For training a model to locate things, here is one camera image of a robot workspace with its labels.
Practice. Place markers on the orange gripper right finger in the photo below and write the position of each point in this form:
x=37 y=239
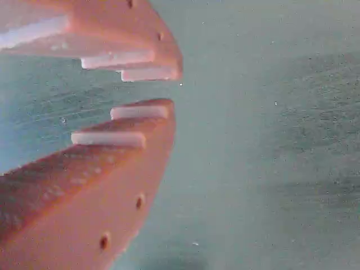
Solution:
x=112 y=28

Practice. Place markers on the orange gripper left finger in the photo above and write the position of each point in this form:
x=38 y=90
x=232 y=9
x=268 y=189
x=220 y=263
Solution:
x=84 y=211

